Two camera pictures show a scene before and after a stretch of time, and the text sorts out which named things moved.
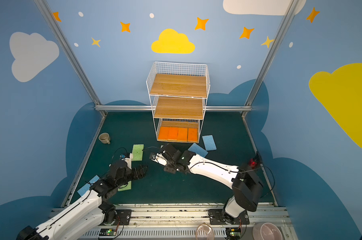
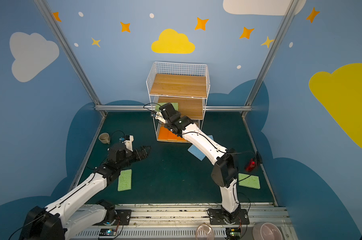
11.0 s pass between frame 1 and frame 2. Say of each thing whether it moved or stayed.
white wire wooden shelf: stayed
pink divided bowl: stayed
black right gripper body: moved
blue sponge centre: stayed
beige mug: stayed
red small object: stayed
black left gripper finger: moved
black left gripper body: moved
